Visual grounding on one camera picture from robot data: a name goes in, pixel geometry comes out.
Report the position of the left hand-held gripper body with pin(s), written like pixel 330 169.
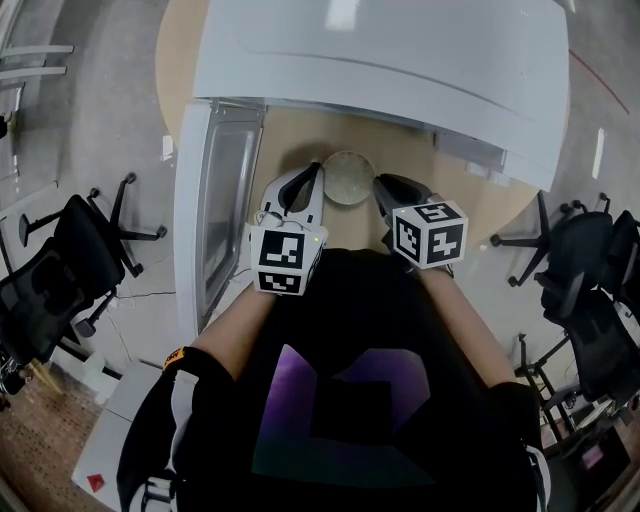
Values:
pixel 280 255

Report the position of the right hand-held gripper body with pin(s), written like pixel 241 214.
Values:
pixel 430 235

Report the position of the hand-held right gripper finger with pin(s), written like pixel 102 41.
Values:
pixel 382 197
pixel 410 187

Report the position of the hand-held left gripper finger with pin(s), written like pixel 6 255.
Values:
pixel 317 205
pixel 270 200

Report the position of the small round dish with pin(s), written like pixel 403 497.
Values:
pixel 348 177

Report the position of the white microwave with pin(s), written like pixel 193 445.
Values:
pixel 375 50

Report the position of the person's left forearm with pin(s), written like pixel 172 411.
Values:
pixel 230 325

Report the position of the person's right forearm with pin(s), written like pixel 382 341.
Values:
pixel 465 325

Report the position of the person's black printed shirt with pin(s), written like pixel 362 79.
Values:
pixel 350 310

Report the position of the black office chair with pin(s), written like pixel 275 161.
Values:
pixel 600 340
pixel 580 240
pixel 35 295
pixel 85 235

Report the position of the small red object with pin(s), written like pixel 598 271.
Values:
pixel 96 482

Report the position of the grey metal frame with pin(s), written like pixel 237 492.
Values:
pixel 35 52

